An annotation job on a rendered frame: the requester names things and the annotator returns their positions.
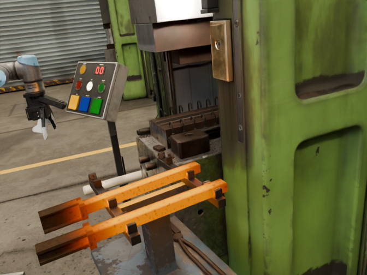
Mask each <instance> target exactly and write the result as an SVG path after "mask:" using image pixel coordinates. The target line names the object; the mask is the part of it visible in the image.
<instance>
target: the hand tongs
mask: <svg viewBox="0 0 367 275"><path fill-rule="evenodd" d="M170 223H171V230H172V236H173V240H174V241H175V242H179V244H180V246H181V248H182V249H183V250H184V252H185V253H186V254H187V256H188V257H189V258H190V259H191V260H192V261H193V262H194V263H195V264H196V265H197V266H198V267H199V268H200V269H201V270H202V271H203V272H204V273H205V274H206V275H212V274H211V273H210V272H209V271H208V270H207V269H206V268H205V267H204V266H203V265H202V264H201V263H200V262H199V261H198V260H197V259H196V258H195V257H194V256H193V255H192V254H191V253H190V252H189V251H188V249H187V248H186V247H185V245H184V244H186V245H187V246H189V247H190V248H192V249H193V250H194V251H196V252H197V253H198V254H199V255H200V256H201V257H202V258H203V259H204V260H205V261H206V262H207V263H208V264H209V265H210V266H211V267H212V268H214V269H215V270H216V271H217V272H218V273H219V274H220V275H226V274H225V273H224V272H223V271H222V270H221V269H220V268H219V267H218V266H217V265H216V264H215V263H213V262H212V261H211V260H210V259H209V258H208V257H207V256H206V255H205V254H204V253H203V252H202V251H201V250H200V249H198V248H197V247H196V246H195V245H193V244H192V243H190V242H189V241H187V240H185V239H184V238H183V234H181V230H179V229H178V228H177V227H176V226H175V225H174V224H173V223H172V222H170Z"/></svg>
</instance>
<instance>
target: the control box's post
mask: <svg viewBox="0 0 367 275"><path fill-rule="evenodd" d="M107 124H108V129H109V135H110V140H111V145H112V148H113V154H114V160H115V165H116V171H117V176H118V177H119V176H123V175H124V171H123V165H122V159H121V153H120V148H119V142H118V138H117V131H116V125H115V122H109V121H107ZM128 201H129V199H127V200H125V201H123V202H122V203H125V202H128Z"/></svg>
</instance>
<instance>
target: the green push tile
mask: <svg viewBox="0 0 367 275"><path fill-rule="evenodd" d="M102 103H103V99H97V98H93V101H92V105H91V109H90V113H93V114H97V115H100V111H101V108H102Z"/></svg>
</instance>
